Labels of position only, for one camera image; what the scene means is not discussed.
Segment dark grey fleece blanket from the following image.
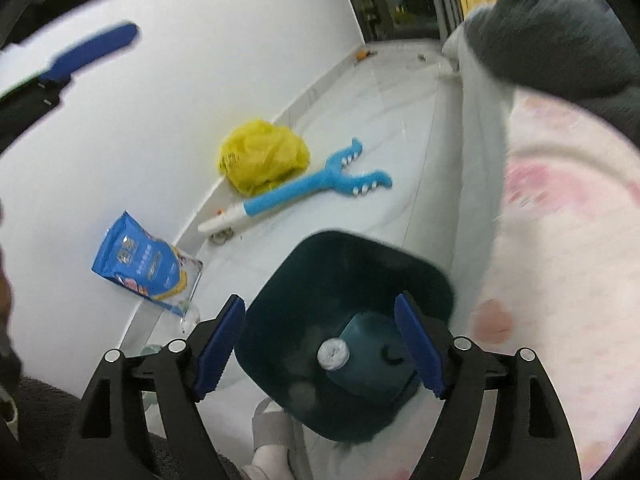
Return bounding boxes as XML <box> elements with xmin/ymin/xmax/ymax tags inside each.
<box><xmin>463</xmin><ymin>0</ymin><xmax>639</xmax><ymax>144</ymax></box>

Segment blue snack bag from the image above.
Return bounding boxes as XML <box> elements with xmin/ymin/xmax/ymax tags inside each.
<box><xmin>91</xmin><ymin>211</ymin><xmax>204</xmax><ymax>318</ymax></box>

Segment dark teal trash bin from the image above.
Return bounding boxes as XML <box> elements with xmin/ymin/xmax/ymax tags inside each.
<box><xmin>235</xmin><ymin>231</ymin><xmax>454</xmax><ymax>443</ymax></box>

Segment grey mattress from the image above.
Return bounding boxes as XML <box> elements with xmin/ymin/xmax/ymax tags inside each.
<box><xmin>442</xmin><ymin>6</ymin><xmax>514</xmax><ymax>334</ymax></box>

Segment orange small floor object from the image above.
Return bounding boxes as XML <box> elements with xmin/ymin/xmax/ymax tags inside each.
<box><xmin>355</xmin><ymin>50</ymin><xmax>376</xmax><ymax>62</ymax></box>

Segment pink floral bed sheet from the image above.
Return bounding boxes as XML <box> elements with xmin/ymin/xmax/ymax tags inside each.
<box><xmin>451</xmin><ymin>90</ymin><xmax>639</xmax><ymax>479</ymax></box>

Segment yellow plastic bag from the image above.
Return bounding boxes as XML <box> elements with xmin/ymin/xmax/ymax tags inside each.
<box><xmin>217</xmin><ymin>119</ymin><xmax>310</xmax><ymax>197</ymax></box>

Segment white crumpled tissue ball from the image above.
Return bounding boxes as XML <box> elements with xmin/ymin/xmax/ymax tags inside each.
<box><xmin>317</xmin><ymin>338</ymin><xmax>350</xmax><ymax>372</ymax></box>

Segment blue plush claw toy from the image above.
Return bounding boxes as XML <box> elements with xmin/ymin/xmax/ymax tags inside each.
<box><xmin>198</xmin><ymin>138</ymin><xmax>393</xmax><ymax>236</ymax></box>

